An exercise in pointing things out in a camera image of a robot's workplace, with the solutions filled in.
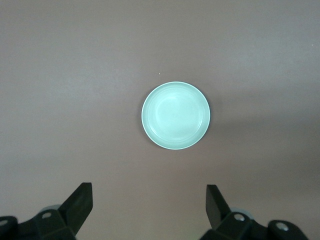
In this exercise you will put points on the mint green round plate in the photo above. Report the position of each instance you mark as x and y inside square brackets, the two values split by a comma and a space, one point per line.
[175, 115]

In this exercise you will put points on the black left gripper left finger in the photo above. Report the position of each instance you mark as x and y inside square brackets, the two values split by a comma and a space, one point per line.
[75, 207]

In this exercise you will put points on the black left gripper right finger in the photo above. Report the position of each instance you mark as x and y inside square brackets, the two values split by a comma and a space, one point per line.
[220, 212]

